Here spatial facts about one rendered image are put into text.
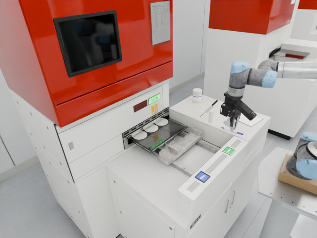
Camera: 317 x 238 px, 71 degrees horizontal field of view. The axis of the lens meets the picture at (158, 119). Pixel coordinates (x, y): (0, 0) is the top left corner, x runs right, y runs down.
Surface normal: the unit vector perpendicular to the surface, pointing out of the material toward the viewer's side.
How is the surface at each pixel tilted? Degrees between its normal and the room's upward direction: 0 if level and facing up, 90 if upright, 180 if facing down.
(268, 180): 0
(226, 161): 0
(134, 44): 90
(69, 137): 90
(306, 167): 96
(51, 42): 90
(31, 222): 0
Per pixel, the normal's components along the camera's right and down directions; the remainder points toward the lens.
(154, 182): -0.04, -0.85
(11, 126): 0.72, 0.34
